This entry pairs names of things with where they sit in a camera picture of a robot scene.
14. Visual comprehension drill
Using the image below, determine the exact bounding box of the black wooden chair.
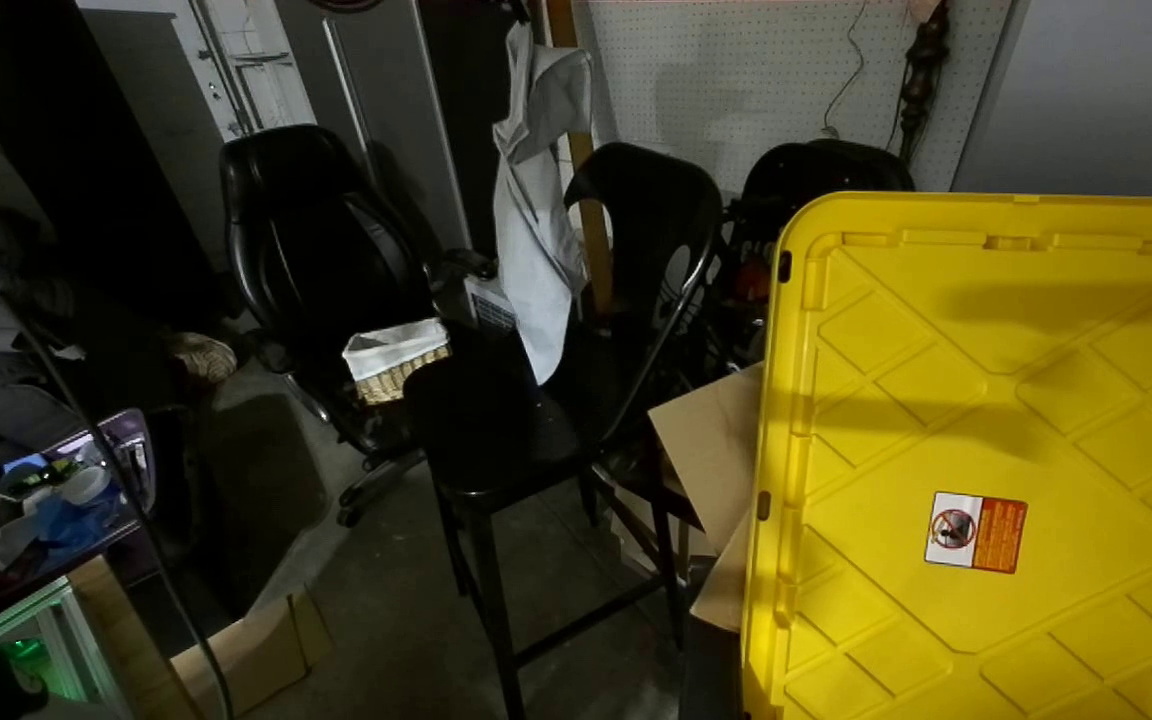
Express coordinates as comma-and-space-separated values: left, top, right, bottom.
403, 141, 725, 720

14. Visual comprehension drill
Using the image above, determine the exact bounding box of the light blue cloth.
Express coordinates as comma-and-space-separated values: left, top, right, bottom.
491, 22, 594, 387

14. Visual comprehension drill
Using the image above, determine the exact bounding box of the black office chair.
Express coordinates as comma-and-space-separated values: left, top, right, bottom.
218, 123, 469, 528

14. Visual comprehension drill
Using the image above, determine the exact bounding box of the black round-backed chair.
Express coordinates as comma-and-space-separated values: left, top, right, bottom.
724, 138, 917, 346

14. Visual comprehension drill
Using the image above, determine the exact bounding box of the small black and white appliance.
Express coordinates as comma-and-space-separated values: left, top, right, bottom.
434, 248, 520, 334

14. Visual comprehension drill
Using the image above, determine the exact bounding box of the wooden beam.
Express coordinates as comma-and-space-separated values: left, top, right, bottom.
543, 0, 618, 315

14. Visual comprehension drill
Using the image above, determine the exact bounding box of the brown cardboard sheet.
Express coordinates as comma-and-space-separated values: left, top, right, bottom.
647, 361, 768, 634

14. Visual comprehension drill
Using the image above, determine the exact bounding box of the wicker basket with white liner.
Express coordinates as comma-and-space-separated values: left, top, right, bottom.
341, 317, 453, 407

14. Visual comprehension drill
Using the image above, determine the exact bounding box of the grey door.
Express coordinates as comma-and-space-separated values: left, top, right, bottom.
274, 0, 473, 253

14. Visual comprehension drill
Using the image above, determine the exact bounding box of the white pegboard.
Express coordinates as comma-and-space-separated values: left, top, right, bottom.
570, 0, 1019, 197

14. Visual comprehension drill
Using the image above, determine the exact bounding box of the yellow plastic lid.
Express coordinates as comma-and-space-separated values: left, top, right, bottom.
740, 191, 1152, 720

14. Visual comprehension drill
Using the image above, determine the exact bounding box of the brown cardboard box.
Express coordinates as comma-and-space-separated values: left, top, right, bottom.
169, 584, 335, 720

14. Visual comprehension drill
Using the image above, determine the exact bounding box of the clear plastic bin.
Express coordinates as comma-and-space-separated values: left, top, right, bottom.
0, 407, 158, 573

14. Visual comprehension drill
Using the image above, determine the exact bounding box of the white cable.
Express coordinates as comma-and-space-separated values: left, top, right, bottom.
818, 0, 869, 141

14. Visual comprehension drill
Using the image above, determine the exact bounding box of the black cable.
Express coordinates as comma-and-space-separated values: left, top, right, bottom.
0, 208, 236, 720

